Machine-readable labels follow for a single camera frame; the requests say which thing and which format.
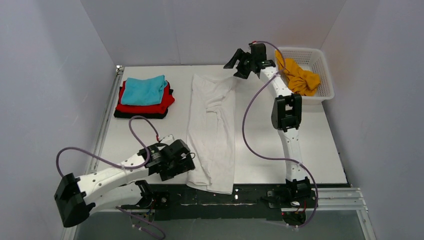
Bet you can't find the white t shirt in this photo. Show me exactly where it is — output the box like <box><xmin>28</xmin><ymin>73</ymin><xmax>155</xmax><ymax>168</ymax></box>
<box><xmin>186</xmin><ymin>74</ymin><xmax>236</xmax><ymax>195</ymax></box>

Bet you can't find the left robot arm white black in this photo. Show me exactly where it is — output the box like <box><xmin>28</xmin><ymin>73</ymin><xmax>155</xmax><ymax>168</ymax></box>
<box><xmin>54</xmin><ymin>139</ymin><xmax>195</xmax><ymax>228</ymax></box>

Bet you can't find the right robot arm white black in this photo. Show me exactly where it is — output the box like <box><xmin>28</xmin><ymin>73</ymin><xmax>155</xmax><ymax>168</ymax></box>
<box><xmin>224</xmin><ymin>41</ymin><xmax>314</xmax><ymax>208</ymax></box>

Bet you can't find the orange t shirt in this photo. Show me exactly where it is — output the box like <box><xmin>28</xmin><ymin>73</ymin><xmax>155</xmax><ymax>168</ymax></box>
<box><xmin>274</xmin><ymin>51</ymin><xmax>321</xmax><ymax>97</ymax></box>

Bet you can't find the white plastic basket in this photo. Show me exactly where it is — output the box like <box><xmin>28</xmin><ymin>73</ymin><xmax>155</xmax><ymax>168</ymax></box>
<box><xmin>274</xmin><ymin>47</ymin><xmax>334</xmax><ymax>105</ymax></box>

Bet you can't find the folded red t shirt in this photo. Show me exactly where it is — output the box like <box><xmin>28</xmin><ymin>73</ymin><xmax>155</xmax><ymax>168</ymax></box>
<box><xmin>115</xmin><ymin>81</ymin><xmax>175</xmax><ymax>115</ymax></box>

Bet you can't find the folded black t shirt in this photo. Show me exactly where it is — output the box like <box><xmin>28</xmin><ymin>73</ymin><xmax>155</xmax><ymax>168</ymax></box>
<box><xmin>113</xmin><ymin>109</ymin><xmax>169</xmax><ymax>120</ymax></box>

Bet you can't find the folded cyan t shirt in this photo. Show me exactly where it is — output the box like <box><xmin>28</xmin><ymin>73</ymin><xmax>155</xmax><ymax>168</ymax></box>
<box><xmin>120</xmin><ymin>75</ymin><xmax>168</xmax><ymax>106</ymax></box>

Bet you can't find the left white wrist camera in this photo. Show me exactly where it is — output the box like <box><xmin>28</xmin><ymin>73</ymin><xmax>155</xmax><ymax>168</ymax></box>
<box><xmin>159</xmin><ymin>134</ymin><xmax>175</xmax><ymax>145</ymax></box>

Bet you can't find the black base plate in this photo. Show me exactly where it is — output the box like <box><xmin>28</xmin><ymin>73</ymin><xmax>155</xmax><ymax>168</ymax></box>
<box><xmin>122</xmin><ymin>184</ymin><xmax>317</xmax><ymax>221</ymax></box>

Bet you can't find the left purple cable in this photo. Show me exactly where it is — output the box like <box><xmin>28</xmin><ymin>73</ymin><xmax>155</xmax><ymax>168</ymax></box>
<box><xmin>55</xmin><ymin>115</ymin><xmax>167</xmax><ymax>240</ymax></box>

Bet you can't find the purple cable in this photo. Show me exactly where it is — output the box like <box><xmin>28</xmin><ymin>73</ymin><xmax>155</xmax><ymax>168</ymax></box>
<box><xmin>55</xmin><ymin>115</ymin><xmax>167</xmax><ymax>240</ymax></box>
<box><xmin>241</xmin><ymin>40</ymin><xmax>320</xmax><ymax>229</ymax></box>

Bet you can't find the aluminium frame rail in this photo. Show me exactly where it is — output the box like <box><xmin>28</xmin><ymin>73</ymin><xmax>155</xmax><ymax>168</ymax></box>
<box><xmin>61</xmin><ymin>65</ymin><xmax>125</xmax><ymax>240</ymax></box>

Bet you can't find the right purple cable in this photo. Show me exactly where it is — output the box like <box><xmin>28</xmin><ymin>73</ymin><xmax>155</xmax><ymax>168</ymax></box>
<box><xmin>241</xmin><ymin>40</ymin><xmax>320</xmax><ymax>229</ymax></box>

